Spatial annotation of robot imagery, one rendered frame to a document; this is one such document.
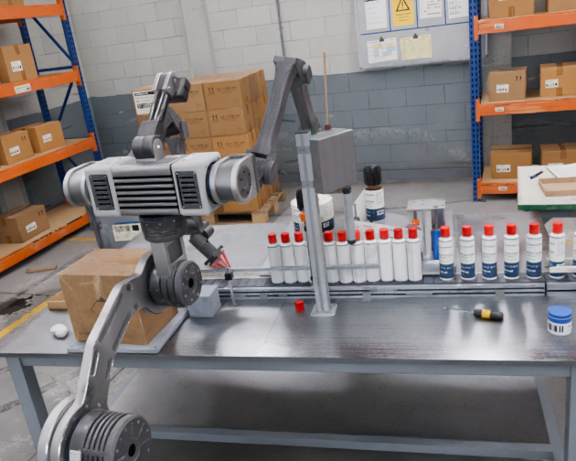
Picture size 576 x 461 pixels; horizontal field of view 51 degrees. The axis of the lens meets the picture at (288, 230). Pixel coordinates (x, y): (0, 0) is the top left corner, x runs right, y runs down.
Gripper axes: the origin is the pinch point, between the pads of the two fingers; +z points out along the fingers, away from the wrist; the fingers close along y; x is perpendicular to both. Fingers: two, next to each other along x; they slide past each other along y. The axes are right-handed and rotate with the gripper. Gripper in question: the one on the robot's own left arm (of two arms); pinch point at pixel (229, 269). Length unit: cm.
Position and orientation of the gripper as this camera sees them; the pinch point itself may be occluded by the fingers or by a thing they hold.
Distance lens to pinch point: 244.2
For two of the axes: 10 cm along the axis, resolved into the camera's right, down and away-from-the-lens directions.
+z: 7.2, 6.9, 1.0
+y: 2.2, -3.7, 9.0
